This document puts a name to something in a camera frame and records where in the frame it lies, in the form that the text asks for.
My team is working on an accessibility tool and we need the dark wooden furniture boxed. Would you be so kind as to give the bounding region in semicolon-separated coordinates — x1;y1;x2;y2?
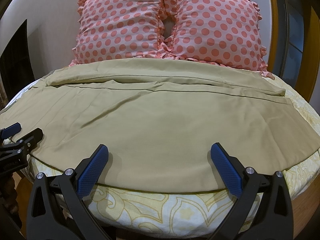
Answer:
1;21;35;100

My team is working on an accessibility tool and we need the left pink polka-dot pillow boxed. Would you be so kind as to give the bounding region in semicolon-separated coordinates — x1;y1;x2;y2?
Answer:
71;0;167;66

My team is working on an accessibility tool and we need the pink polka-dot pillow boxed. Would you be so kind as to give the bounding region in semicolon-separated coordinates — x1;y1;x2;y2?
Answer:
163;0;273;78
71;0;167;66

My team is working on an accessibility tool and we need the right pink polka-dot pillow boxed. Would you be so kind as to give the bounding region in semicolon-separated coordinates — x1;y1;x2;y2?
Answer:
163;0;273;78

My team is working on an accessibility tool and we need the wooden framed window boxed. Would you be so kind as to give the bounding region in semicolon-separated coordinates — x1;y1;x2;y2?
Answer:
253;0;319;101

